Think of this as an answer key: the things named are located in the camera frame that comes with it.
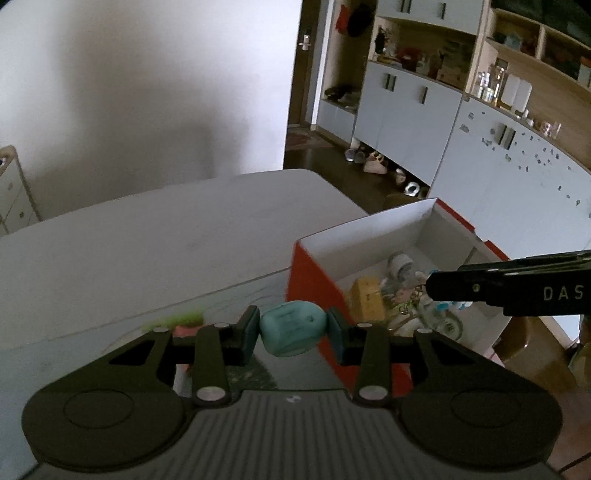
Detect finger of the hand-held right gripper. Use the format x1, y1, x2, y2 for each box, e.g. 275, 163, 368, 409
426, 250, 591, 306

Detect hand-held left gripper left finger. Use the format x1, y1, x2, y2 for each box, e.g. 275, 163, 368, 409
107, 305, 262, 407

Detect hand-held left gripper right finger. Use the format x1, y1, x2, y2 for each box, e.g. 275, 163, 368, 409
327, 307, 483, 407

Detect teal rounded block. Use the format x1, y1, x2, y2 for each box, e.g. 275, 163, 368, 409
259, 300, 329, 358

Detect yellow printed carton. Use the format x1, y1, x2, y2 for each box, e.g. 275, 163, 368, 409
348, 276, 387, 324

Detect orange and white cardboard box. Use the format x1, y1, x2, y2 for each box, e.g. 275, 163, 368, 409
285, 198, 511, 391

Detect white round container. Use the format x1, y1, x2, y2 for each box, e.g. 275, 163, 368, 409
428, 314, 465, 341

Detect wooden chair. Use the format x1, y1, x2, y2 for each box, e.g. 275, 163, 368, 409
498, 318, 579, 385

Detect small patterned toy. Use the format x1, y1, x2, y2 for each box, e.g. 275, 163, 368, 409
385, 277, 424, 304

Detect white tape roll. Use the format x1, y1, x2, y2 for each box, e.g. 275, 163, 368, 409
386, 253, 414, 281

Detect green plastic toy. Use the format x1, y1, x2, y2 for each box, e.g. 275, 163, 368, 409
147, 308, 206, 329

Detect wide light blue cabinet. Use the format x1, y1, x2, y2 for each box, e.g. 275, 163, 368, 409
428, 96, 591, 260

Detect pink shoe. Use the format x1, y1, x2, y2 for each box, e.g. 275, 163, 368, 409
362, 152, 389, 174

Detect tall light blue cabinet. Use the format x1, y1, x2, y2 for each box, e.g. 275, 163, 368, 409
353, 61, 463, 186

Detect patterned door mat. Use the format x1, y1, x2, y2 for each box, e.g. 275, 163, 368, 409
285, 131, 334, 149

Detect white canister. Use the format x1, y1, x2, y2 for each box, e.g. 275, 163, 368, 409
501, 73, 533, 114

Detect glass jars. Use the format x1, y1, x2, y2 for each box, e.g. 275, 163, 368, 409
475, 64, 509, 105

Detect low light blue shoe cabinet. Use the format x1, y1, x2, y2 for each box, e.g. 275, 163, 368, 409
316, 99, 359, 142

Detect dark shoes on cabinet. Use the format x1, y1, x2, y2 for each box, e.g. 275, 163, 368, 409
322, 85, 361, 110

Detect wooden shelf with ornaments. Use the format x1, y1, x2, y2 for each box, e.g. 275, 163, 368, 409
368, 17, 477, 90

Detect dark brown door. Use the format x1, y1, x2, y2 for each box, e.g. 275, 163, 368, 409
287, 0, 325, 131

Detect light blue upper cabinet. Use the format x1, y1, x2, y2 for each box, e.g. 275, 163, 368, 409
376, 0, 491, 36

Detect wooden chest of drawers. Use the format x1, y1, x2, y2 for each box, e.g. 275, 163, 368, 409
0, 145, 41, 237

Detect black hanging garment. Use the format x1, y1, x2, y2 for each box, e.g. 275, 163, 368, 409
346, 4, 375, 38

